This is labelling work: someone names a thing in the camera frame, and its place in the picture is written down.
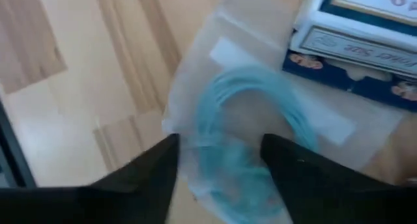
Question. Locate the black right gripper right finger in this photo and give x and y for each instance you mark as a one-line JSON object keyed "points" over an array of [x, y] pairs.
{"points": [[342, 204]]}

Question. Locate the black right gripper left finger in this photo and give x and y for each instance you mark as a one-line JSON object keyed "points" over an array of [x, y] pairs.
{"points": [[97, 206]]}

